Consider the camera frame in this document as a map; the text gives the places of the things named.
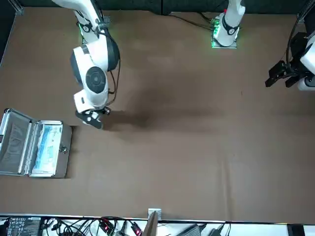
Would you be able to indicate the brown board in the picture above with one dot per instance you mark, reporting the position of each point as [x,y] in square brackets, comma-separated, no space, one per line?
[151,226]

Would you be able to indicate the black labelled power unit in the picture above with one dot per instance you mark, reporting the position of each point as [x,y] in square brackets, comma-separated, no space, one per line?
[23,227]

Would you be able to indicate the blue white face mask packet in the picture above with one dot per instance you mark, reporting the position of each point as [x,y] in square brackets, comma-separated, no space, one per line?
[49,147]

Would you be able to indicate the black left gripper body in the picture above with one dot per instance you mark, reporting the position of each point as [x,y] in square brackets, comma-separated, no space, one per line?
[299,46]

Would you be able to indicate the black device with red lights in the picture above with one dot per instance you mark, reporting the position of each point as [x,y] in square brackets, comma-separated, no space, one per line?
[105,225]
[136,229]

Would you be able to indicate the aluminium frame corner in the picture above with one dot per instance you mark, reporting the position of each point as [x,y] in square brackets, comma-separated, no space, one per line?
[18,7]

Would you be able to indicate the black power adapter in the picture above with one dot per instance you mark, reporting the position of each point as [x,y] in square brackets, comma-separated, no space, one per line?
[216,232]

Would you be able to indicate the grey power brick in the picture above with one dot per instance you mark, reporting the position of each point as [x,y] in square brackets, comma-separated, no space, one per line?
[193,231]

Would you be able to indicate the black box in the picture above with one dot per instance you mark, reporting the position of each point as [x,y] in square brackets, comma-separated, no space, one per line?
[295,231]

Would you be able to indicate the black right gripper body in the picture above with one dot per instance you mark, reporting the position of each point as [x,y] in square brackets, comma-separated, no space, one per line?
[99,113]

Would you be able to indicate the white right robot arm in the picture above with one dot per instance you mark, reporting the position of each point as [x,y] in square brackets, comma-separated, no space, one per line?
[83,59]

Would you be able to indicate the silver mounting bracket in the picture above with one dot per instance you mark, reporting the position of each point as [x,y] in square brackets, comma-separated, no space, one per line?
[155,210]

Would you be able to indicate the aluminium medical kit case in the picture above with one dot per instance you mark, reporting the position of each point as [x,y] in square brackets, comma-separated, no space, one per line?
[65,159]

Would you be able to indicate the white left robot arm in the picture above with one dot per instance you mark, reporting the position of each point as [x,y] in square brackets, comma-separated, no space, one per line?
[230,27]

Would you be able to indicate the green connector block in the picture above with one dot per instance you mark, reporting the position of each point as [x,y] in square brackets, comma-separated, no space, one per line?
[216,25]

